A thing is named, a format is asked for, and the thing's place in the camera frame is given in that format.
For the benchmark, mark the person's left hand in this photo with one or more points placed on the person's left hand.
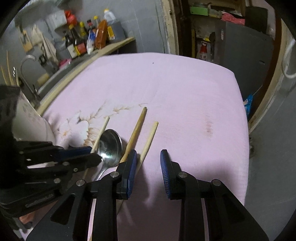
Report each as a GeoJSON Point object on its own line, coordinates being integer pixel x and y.
{"type": "Point", "coordinates": [27, 218]}

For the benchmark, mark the dark wine bottle white label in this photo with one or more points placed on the dark wine bottle white label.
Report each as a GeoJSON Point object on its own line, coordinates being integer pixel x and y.
{"type": "Point", "coordinates": [70, 47]}

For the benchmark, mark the orange spice packet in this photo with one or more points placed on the orange spice packet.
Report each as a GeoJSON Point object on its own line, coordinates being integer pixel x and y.
{"type": "Point", "coordinates": [101, 36]}

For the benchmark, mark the beige hanging towel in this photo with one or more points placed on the beige hanging towel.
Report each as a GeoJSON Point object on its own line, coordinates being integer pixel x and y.
{"type": "Point", "coordinates": [45, 45]}

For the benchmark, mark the pink floral table cloth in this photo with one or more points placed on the pink floral table cloth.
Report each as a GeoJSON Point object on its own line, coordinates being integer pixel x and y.
{"type": "Point", "coordinates": [201, 120]}

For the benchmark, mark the pale bamboo chopstick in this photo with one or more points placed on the pale bamboo chopstick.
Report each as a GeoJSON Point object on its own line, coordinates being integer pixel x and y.
{"type": "Point", "coordinates": [146, 148]}

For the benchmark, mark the brown wooden chopstick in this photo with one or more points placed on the brown wooden chopstick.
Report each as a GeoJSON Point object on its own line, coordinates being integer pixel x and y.
{"type": "Point", "coordinates": [98, 138]}

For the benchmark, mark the steel spoon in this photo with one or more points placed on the steel spoon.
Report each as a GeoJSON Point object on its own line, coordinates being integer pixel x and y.
{"type": "Point", "coordinates": [110, 150]}

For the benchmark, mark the white box on wall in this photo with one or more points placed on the white box on wall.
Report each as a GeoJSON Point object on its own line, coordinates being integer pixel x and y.
{"type": "Point", "coordinates": [56, 20]}

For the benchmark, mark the black monitor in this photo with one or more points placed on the black monitor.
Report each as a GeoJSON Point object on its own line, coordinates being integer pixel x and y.
{"type": "Point", "coordinates": [256, 18]}

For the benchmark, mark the white clear snack bag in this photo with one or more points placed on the white clear snack bag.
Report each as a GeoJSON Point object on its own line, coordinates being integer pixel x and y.
{"type": "Point", "coordinates": [90, 44]}

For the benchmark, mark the wooden cutting board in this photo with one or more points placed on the wooden cutting board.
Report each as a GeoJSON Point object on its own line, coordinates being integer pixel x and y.
{"type": "Point", "coordinates": [24, 39]}

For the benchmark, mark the red plastic bag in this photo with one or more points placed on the red plastic bag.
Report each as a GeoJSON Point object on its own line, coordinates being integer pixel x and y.
{"type": "Point", "coordinates": [70, 17]}

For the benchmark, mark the light wooden chopstick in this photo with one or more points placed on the light wooden chopstick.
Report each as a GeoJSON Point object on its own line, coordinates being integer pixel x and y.
{"type": "Point", "coordinates": [134, 135]}

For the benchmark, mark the chrome kitchen faucet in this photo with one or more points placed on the chrome kitchen faucet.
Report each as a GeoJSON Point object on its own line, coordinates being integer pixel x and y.
{"type": "Point", "coordinates": [26, 76]}

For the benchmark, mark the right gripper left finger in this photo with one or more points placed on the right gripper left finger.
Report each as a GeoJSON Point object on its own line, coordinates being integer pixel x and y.
{"type": "Point", "coordinates": [126, 172]}

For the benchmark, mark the dark grey cabinet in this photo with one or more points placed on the dark grey cabinet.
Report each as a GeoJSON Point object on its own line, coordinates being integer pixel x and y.
{"type": "Point", "coordinates": [244, 51]}

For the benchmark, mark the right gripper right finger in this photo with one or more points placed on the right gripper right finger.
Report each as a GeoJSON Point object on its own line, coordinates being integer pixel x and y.
{"type": "Point", "coordinates": [170, 171]}

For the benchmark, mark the large vinegar jug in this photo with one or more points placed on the large vinegar jug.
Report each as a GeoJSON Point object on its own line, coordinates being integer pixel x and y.
{"type": "Point", "coordinates": [114, 28]}

